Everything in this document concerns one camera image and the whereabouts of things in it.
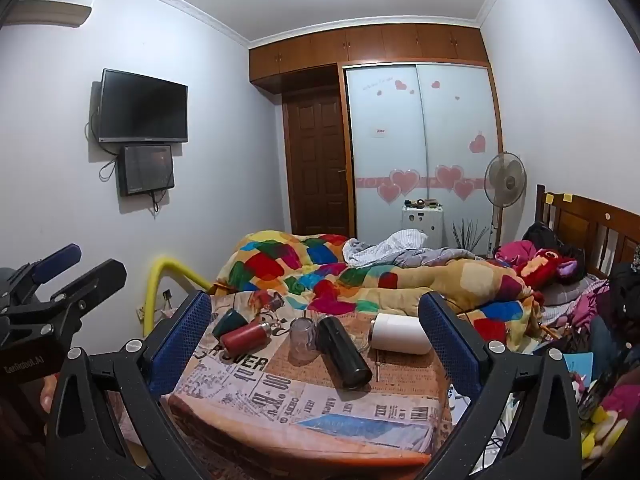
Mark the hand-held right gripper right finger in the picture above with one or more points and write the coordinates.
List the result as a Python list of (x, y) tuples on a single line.
[(450, 345)]

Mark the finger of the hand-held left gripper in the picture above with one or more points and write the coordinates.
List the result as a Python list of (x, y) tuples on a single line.
[(56, 259), (97, 280)]

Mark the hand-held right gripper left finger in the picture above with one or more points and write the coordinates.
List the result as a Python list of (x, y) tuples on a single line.
[(181, 342)]

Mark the white cup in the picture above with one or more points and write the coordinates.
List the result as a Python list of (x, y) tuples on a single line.
[(400, 335)]

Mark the dark green cup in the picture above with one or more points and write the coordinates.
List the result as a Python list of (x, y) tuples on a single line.
[(229, 322)]

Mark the red thermos bottle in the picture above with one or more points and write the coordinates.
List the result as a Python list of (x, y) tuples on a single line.
[(245, 338)]

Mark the black thermos cup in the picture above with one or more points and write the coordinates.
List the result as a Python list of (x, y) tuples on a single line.
[(345, 357)]

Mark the clear glass cup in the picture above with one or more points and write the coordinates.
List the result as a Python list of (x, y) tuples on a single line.
[(302, 342)]

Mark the person's left hand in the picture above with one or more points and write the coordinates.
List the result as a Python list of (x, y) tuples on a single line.
[(48, 394)]

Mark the small metal screwdriver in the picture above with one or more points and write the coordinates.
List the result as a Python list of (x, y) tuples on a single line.
[(378, 367)]

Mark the colourful patchwork quilt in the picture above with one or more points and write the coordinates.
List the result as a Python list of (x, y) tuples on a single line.
[(400, 285)]

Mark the clear glass ashtray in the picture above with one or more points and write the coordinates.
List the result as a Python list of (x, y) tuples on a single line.
[(361, 344)]

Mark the dried black twigs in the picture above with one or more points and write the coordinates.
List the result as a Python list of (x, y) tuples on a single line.
[(469, 237)]

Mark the pink clothing pile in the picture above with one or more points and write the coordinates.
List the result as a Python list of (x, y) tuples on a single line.
[(512, 252)]

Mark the striped grey cloth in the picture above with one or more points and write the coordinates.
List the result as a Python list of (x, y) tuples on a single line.
[(395, 247)]

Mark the small white cabinet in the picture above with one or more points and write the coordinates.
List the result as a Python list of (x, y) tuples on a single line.
[(422, 227)]

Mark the red plush toy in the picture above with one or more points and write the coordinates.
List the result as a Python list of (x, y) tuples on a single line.
[(547, 266)]

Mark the blue paper sheet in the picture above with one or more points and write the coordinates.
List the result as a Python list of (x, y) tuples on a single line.
[(582, 363)]

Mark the newspaper print tablecloth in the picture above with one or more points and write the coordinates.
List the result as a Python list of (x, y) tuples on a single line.
[(300, 410)]

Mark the black bag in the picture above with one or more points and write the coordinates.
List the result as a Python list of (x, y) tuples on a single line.
[(541, 235)]

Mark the yellow plush toy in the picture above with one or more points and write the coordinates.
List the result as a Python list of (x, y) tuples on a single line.
[(600, 420)]

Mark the wooden table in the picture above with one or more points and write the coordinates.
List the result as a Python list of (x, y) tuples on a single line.
[(300, 467)]

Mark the standing electric fan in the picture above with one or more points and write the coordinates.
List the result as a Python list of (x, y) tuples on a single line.
[(505, 177)]

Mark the dark jacket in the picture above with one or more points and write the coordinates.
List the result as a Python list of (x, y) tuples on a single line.
[(622, 305)]

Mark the wooden bed headboard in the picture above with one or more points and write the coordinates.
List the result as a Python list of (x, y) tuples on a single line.
[(590, 225)]

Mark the wardrobe with heart stickers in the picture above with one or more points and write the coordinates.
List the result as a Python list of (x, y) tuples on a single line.
[(400, 125)]

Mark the dark wooden door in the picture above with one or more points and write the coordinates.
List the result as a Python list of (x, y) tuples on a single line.
[(317, 160)]

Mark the white air conditioner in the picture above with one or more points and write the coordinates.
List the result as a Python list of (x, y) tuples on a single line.
[(47, 7)]

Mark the wooden overhead cabinets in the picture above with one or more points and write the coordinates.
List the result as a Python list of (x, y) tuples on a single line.
[(370, 45)]

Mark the yellow padded rail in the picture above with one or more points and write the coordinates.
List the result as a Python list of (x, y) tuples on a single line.
[(172, 270)]

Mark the small black wall monitor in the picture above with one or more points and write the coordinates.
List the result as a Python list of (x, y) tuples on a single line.
[(147, 170)]

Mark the black wall television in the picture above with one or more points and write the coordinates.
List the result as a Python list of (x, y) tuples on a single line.
[(144, 106)]

